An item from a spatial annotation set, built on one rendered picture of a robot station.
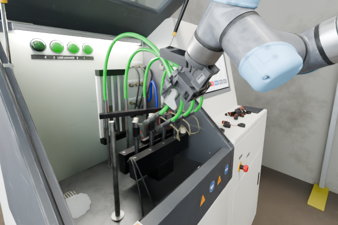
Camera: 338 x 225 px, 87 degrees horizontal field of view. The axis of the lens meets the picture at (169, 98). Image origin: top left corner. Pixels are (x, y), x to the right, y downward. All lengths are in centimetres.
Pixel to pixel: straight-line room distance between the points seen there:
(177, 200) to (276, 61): 43
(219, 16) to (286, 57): 13
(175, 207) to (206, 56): 39
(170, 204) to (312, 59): 45
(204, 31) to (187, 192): 44
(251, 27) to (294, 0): 222
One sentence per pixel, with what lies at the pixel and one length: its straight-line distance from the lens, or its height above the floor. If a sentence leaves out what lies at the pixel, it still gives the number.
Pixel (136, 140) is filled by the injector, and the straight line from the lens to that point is 71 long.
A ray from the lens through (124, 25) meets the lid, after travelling 95.
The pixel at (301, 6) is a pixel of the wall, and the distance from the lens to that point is 249.
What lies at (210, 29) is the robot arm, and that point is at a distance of 35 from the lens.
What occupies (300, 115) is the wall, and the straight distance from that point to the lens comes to 246.
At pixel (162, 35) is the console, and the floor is 146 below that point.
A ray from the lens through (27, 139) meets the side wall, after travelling 49.
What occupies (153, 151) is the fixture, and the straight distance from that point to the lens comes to 73.
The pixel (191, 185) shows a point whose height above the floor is 95.
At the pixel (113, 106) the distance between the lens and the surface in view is 94.
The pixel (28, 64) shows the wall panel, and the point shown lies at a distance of 80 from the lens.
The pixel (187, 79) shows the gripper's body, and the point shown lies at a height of 128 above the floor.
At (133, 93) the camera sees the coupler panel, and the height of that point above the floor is 115.
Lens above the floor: 132
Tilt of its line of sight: 11 degrees down
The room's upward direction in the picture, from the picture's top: straight up
